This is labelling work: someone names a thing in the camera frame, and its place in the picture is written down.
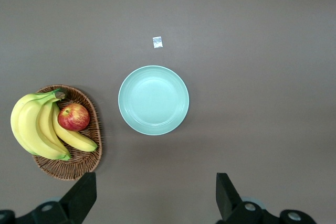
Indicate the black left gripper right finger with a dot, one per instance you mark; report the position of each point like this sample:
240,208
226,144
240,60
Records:
228,203

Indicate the light green round plate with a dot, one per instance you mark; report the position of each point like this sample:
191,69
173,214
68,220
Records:
153,100

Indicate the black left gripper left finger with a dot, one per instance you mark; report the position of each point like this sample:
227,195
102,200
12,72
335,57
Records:
76,203

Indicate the red yellow apple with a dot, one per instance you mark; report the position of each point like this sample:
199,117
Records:
73,117

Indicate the brown wicker basket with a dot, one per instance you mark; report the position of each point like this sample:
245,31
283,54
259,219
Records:
76,166

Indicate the small square tape patch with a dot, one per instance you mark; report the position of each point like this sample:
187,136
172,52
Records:
157,42

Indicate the yellow banana bunch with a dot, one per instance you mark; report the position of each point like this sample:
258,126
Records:
31,127

